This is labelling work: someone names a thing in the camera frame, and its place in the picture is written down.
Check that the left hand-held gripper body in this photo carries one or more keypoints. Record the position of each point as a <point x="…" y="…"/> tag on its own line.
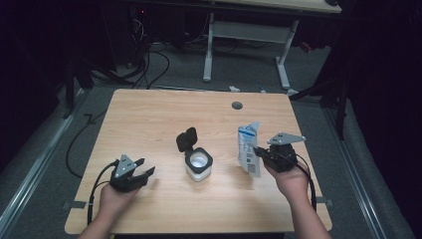
<point x="124" y="181"/>

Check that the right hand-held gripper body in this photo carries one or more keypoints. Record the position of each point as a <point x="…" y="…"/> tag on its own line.
<point x="282" y="159"/>

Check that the white and blue bag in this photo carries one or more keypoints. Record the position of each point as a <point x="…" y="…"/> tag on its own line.
<point x="247" y="156"/>

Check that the clear jar with black lid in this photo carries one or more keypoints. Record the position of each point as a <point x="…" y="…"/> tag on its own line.
<point x="199" y="174"/>

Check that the person's left hand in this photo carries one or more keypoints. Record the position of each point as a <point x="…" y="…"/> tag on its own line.
<point x="114" y="200"/>

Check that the person's right hand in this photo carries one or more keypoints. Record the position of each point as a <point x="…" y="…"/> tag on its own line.
<point x="293" y="182"/>

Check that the grey tape piece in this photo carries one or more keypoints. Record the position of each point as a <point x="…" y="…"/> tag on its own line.
<point x="74" y="205"/>
<point x="324" y="200"/>

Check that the white paper scrap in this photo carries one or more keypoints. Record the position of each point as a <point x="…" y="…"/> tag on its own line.
<point x="234" y="89"/>

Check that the black tripod stand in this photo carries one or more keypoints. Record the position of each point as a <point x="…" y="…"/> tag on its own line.
<point x="341" y="113"/>

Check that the black metal stand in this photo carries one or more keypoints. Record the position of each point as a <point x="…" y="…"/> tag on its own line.
<point x="69" y="96"/>

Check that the desk with white legs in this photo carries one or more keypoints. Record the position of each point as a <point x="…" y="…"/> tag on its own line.
<point x="252" y="31"/>

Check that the metal floor rail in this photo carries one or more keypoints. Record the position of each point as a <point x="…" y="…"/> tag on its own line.
<point x="352" y="171"/>
<point x="40" y="162"/>

